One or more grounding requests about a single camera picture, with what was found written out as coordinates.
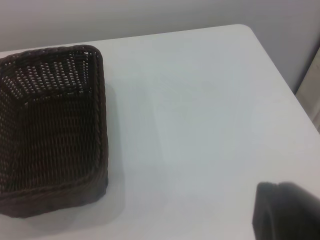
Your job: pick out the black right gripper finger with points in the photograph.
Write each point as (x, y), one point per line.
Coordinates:
(287, 215)

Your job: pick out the dark brown wicker basket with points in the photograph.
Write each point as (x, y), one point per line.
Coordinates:
(50, 137)

